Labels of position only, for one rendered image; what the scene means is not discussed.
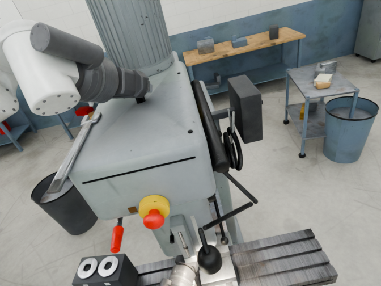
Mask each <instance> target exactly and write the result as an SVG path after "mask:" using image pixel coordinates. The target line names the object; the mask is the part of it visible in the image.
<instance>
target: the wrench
mask: <svg viewBox="0 0 381 286"><path fill-rule="evenodd" d="M101 115H102V114H101V112H98V113H97V114H96V115H95V117H94V119H93V120H89V118H90V117H89V116H88V115H85V116H84V118H83V120H82V121H81V124H80V125H81V127H82V129H81V130H80V132H79V134H78V135H77V137H76V139H75V141H74V143H73V145H72V147H71V148H70V150H69V152H68V154H67V156H66V157H65V159H64V161H63V163H62V165H61V167H60V168H59V170H58V172H57V174H56V176H55V177H54V179H53V181H52V183H51V184H50V186H49V188H48V190H47V194H49V195H50V194H55V193H58V192H60V191H61V189H62V187H63V185H64V183H65V181H66V179H67V177H68V175H69V173H70V171H71V169H72V167H73V164H74V162H75V160H76V158H77V156H78V154H79V152H80V150H81V148H82V146H83V144H84V142H85V140H86V138H87V136H88V134H89V132H90V130H91V128H92V126H93V124H96V123H98V121H99V120H100V118H101Z"/></svg>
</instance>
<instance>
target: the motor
mask: <svg viewBox="0 0 381 286"><path fill-rule="evenodd" d="M85 1H86V4H87V7H88V9H89V11H90V14H91V16H92V19H93V21H94V23H95V26H96V29H97V31H98V33H99V36H100V38H101V41H102V43H103V45H104V48H105V51H106V53H107V55H108V58H109V59H110V60H111V61H112V62H113V63H114V65H115V66H116V67H119V66H120V67H122V68H126V69H129V70H134V69H136V70H139V71H142V72H144V74H145V75H146V76H147V77H149V76H152V75H155V74H158V73H160V72H162V71H164V70H166V69H168V68H169V67H170V66H171V65H172V64H173V63H174V61H175V59H174V56H173V51H172V47H171V43H170V38H169V35H168V31H167V27H166V23H165V20H164V15H163V10H162V6H161V3H160V0H85Z"/></svg>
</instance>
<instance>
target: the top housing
mask: <svg viewBox="0 0 381 286"><path fill-rule="evenodd" d="M148 78H149V81H150V83H151V84H152V85H153V91H152V92H150V93H146V95H145V96H144V97H145V100H146V101H145V102H143V103H139V104H137V101H136V99H135V98H125V99H124V98H117V99H111V100H109V101H107V102H105V103H99V104H98V106H97V108H96V110H95V112H94V114H93V116H92V118H91V120H93V119H94V117H95V115H96V114H97V113H98V112H101V114H102V115H101V118H100V120H99V121H98V123H96V124H93V126H92V128H91V130H90V132H89V134H88V136H87V138H86V140H85V142H84V144H83V146H82V148H81V150H80V152H79V154H78V156H77V158H76V160H75V162H74V164H73V167H72V169H71V171H70V173H69V175H68V176H69V178H70V180H71V181H72V182H73V184H74V185H75V186H76V188H77V190H78V191H79V192H80V193H81V195H82V196H83V198H84V199H85V201H86V202H87V203H88V205H89V206H90V207H91V209H92V210H93V212H94V213H95V214H96V216H97V217H98V218H99V219H101V220H104V221H108V220H113V219H116V218H120V217H125V216H130V215H135V214H139V213H138V212H134V213H130V212H129V210H128V208H130V207H135V206H136V209H137V211H139V203H140V201H141V200H142V199H143V198H144V197H146V196H150V195H159V196H162V197H165V198H166V199H167V200H168V201H169V204H170V207H171V206H174V205H179V204H184V203H188V202H191V201H196V200H201V199H206V198H209V197H212V196H213V195H214V193H215V191H216V184H215V179H214V174H213V168H212V165H211V160H210V154H209V149H208V142H207V139H206V136H205V132H204V128H203V126H202V121H201V118H200V114H199V111H198V108H197V104H196V100H195V97H194V93H193V90H192V86H191V82H190V80H189V76H188V72H187V69H186V66H185V64H184V63H183V62H180V61H178V62H174V63H173V64H172V65H171V66H170V67H169V68H168V69H166V70H164V71H162V72H160V73H158V74H155V75H152V76H149V77H148Z"/></svg>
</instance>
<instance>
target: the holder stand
mask: <svg viewBox="0 0 381 286"><path fill-rule="evenodd" d="M137 276H138V271H137V269H136V268H135V267H134V265H133V264H132V262H131V261H130V259H129V258H128V257H127V256H126V254H125V253H123V254H112V255H101V256H89V257H83V258H82V259H81V261H80V264H79V266H78V269H77V271H76V274H75V276H74V279H73V282H72V285H73V286H136V282H137Z"/></svg>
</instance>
